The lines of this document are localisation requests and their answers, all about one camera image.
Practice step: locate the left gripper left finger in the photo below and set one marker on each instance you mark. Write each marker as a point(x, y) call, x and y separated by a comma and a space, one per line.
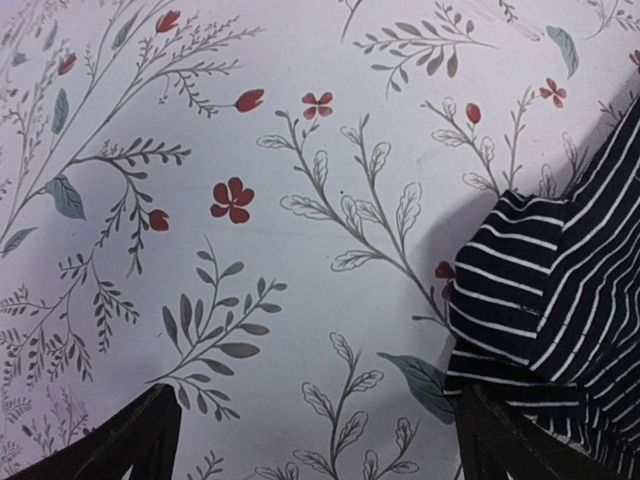
point(138, 442)

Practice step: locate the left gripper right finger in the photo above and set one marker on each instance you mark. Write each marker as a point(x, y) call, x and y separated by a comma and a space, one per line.
point(496, 441)

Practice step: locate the navy striped underwear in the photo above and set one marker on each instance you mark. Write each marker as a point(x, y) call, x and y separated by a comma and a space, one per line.
point(544, 305)

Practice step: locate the floral tablecloth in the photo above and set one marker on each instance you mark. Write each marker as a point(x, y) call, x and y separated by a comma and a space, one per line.
point(258, 203)

